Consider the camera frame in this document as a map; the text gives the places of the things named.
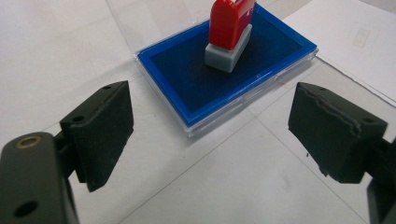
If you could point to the blue ink pad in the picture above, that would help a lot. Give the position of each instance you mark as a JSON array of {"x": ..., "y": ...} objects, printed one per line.
[{"x": 224, "y": 74}]

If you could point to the white paper sheet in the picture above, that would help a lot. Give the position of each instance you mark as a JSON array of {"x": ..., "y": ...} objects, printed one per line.
[{"x": 351, "y": 40}]

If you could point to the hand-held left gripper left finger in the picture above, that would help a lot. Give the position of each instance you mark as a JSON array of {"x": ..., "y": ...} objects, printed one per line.
[{"x": 96, "y": 133}]

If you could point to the red and grey stamp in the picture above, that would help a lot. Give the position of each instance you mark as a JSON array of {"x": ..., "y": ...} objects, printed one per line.
[{"x": 229, "y": 34}]

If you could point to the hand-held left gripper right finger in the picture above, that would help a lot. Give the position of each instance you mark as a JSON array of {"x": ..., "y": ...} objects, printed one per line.
[{"x": 333, "y": 130}]

